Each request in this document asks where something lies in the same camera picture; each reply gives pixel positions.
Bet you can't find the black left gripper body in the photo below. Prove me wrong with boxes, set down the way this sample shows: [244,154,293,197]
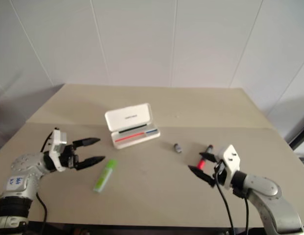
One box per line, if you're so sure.
[59,143,80,171]

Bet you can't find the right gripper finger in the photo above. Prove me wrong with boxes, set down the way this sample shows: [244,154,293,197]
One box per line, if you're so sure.
[188,165,215,188]
[199,151,218,164]

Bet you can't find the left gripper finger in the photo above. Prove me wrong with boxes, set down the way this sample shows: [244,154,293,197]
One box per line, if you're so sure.
[73,138,101,148]
[76,156,106,171]

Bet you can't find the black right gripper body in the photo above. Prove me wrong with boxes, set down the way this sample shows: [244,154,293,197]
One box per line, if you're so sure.
[210,159,228,188]

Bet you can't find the black marker with red cap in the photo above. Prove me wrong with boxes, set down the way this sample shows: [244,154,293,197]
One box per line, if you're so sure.
[196,144,215,170]

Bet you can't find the green highlighter pen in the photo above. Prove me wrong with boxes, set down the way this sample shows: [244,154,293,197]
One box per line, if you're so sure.
[93,159,118,194]

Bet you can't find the white plastic pencil case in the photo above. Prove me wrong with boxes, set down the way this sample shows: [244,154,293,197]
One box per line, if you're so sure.
[104,102,161,150]

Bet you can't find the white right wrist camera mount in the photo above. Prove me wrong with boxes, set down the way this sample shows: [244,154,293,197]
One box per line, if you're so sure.
[216,144,241,190]

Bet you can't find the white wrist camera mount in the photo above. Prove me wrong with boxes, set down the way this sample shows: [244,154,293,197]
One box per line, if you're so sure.
[48,129,68,172]
[216,144,241,190]

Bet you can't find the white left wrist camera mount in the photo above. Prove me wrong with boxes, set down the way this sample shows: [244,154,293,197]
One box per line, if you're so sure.
[48,129,68,172]

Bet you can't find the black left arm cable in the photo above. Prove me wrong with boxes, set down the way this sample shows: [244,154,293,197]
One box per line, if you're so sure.
[36,126,61,235]

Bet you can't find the dark furniture by wall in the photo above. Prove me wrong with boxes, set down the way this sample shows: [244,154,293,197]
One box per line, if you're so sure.
[287,121,304,159]

